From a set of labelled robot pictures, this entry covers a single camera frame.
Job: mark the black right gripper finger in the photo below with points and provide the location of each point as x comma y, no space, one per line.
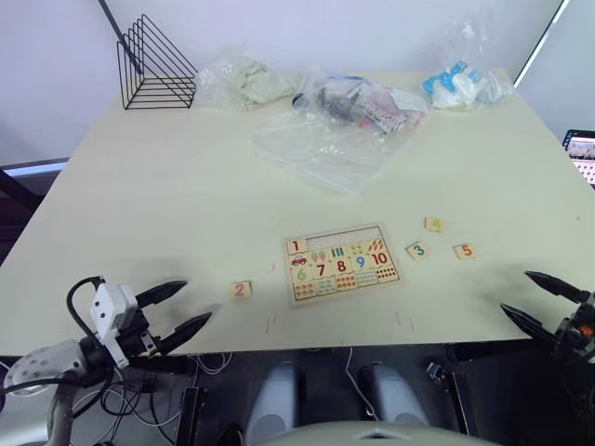
525,320
555,284

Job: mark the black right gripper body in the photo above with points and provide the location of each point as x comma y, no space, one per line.
578,332

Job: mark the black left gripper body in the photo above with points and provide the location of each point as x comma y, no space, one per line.
138,340

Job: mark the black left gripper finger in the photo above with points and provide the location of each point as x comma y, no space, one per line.
160,292
186,331

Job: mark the wooden tile number two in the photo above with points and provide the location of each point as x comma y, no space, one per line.
241,290

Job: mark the wooden tile number five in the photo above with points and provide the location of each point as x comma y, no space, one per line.
466,251

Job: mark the wooden tile number three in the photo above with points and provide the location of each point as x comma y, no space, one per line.
418,251

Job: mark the wooden tile number four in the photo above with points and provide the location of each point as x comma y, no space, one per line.
436,224

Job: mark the wooden number puzzle board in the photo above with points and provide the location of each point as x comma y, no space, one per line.
341,265

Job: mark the grey robot left leg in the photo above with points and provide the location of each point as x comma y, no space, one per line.
274,402

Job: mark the grey robot leg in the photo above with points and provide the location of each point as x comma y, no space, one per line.
274,402
397,395

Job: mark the laptop screen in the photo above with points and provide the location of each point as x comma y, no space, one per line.
581,155

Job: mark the grey robot right leg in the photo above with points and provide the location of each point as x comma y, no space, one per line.
397,395

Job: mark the grey robot torso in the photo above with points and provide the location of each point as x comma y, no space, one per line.
372,434

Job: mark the empty clear plastic bag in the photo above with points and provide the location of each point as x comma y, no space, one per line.
325,148

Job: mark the plastic bag with blue-white packets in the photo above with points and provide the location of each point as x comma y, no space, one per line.
460,83

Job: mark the plastic bag with beige cloth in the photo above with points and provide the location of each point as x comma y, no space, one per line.
246,81

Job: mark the plastic bag with mixed items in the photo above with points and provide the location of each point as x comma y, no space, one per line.
358,104

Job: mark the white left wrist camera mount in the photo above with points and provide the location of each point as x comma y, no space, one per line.
111,312

